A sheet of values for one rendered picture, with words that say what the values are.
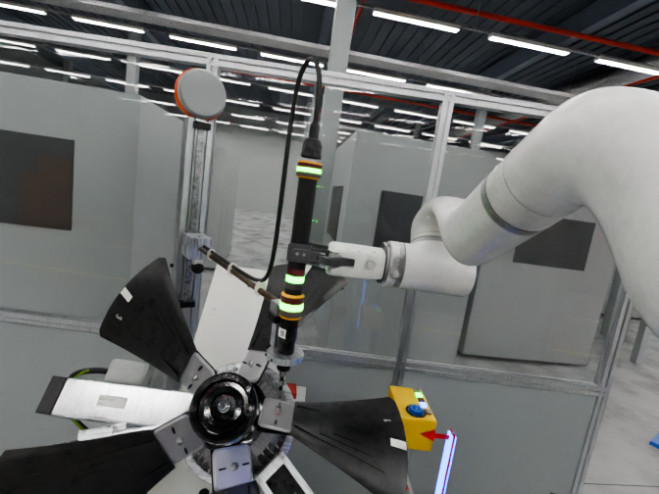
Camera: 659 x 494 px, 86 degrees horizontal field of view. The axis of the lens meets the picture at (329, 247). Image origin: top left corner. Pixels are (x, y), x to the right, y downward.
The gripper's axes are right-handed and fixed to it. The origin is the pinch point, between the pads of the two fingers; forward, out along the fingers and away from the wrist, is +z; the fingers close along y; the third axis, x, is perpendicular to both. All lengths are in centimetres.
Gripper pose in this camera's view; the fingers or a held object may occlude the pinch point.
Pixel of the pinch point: (299, 251)
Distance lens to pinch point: 64.6
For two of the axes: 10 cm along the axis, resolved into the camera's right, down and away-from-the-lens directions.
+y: -0.2, -1.5, 9.9
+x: 1.5, -9.8, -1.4
